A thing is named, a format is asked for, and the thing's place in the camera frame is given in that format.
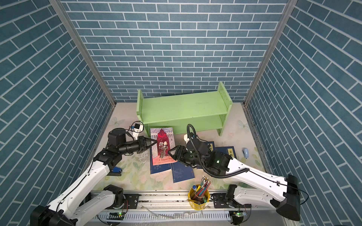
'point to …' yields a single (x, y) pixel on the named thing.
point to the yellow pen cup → (198, 196)
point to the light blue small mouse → (245, 152)
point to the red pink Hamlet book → (164, 137)
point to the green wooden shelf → (198, 113)
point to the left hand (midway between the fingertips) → (156, 143)
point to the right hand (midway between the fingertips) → (167, 153)
